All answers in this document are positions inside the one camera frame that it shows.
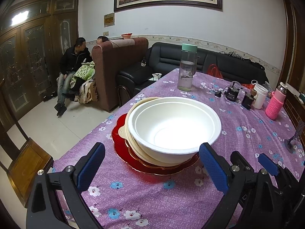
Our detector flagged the large red gold-rimmed plate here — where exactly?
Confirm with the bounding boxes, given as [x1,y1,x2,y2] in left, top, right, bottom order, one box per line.
[111,113,187,176]

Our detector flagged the cream plastic colander bowl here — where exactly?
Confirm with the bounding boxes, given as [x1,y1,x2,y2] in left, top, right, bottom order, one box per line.
[119,97,196,164]

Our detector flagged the small red gold-rimmed plate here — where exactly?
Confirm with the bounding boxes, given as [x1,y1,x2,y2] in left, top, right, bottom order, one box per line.
[124,139,199,170]

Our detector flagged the wooden chair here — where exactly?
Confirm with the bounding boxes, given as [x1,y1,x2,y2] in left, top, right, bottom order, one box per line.
[1,79,54,208]

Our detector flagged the pink sleeved bottle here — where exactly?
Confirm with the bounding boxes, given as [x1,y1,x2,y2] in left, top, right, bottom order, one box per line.
[265,82,287,120]

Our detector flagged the purple floral tablecloth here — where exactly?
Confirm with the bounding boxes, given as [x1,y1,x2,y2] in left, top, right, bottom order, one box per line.
[54,69,304,228]

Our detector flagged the dark jar with cork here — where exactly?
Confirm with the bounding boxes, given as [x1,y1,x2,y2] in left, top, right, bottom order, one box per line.
[241,89,257,110]

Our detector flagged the black small device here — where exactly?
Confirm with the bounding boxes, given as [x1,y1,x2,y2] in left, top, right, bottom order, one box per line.
[224,81,242,102]

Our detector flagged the white plastic cup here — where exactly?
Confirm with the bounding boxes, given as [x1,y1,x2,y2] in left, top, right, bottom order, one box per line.
[253,83,268,109]

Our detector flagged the black charger adapter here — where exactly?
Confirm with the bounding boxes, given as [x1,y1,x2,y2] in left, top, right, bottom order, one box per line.
[214,90,222,98]

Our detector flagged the red plastic bag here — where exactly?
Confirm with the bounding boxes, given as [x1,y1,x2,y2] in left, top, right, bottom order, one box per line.
[207,64,223,79]

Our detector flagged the clear bottle green lid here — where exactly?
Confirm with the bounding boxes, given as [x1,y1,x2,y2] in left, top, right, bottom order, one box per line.
[177,44,197,92]

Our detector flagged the black leather sofa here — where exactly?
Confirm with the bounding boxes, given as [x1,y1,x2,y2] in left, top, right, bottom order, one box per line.
[116,42,269,106]

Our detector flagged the green patterned blanket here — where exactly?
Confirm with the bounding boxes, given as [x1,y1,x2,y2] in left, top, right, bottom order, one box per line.
[70,61,95,87]

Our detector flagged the seated man in black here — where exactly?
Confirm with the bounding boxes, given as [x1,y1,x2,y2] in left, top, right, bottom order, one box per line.
[54,37,92,117]

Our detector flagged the brown armchair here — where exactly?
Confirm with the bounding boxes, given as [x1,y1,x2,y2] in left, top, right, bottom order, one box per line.
[91,37,148,112]

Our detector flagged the seated woman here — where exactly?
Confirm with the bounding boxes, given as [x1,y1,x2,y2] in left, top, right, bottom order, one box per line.
[96,36,109,44]

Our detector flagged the wooden glass door cabinet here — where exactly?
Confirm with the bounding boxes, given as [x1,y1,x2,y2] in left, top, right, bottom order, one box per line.
[1,0,79,118]

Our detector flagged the red basin on armchair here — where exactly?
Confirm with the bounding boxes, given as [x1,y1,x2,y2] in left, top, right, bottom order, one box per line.
[121,33,132,39]

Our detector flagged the small wall certificate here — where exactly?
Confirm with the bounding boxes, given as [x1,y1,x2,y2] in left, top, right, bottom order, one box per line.
[103,12,115,27]

